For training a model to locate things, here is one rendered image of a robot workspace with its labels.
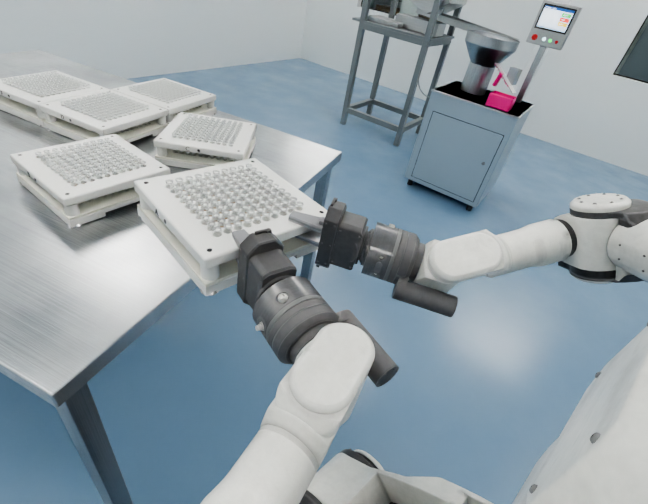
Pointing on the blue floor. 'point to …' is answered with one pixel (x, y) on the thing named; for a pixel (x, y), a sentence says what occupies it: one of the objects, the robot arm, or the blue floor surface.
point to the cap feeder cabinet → (463, 143)
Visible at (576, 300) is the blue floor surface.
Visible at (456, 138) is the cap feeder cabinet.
